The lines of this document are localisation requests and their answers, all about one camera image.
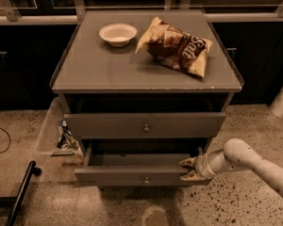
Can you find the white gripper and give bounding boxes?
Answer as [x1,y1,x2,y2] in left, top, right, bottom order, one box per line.
[179,153,216,182]

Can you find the grey drawer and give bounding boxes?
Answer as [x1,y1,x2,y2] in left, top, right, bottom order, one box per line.
[75,138,201,187]
[64,112,225,139]

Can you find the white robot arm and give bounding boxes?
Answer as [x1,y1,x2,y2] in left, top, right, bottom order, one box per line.
[179,138,283,198]

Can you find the grey drawer cabinet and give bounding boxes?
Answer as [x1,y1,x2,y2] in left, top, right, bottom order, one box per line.
[49,9,245,186]

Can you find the grey top drawer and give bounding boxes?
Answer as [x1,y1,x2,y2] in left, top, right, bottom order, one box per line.
[64,112,225,139]

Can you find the yellow brown chip bag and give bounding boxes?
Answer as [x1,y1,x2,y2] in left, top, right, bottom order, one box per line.
[135,17,213,78]

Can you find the snack packets in bin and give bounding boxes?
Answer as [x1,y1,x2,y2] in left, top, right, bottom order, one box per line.
[57,120,79,150]

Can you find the clear plastic side bin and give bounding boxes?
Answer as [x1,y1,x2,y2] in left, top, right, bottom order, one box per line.
[36,97,75,156]

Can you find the white paper bowl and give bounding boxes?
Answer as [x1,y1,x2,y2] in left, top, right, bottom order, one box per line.
[99,24,137,47]

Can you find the black metal bar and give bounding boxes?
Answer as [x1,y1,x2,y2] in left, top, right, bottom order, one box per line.
[0,161,42,226]

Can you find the black floor cable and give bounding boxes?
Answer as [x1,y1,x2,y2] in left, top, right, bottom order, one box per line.
[0,122,12,154]

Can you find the metal railing frame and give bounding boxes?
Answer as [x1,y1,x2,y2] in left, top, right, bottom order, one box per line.
[0,0,283,25]

